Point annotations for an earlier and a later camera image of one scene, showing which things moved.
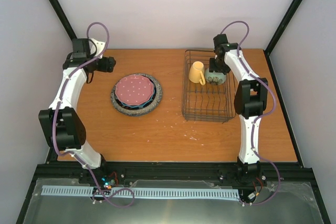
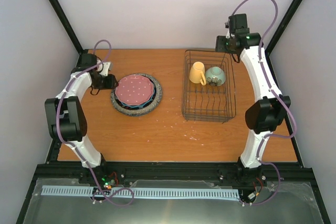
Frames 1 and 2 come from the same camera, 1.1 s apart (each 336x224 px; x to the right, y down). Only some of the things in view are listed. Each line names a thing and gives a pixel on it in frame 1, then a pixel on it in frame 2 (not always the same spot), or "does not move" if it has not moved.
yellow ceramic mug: [196, 74] does not move
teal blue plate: [143, 104] does not move
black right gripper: [226, 70] → [219, 46]
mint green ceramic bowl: [214, 78] does not move
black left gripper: [108, 65] → [110, 83]
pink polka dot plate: [134, 89] does not move
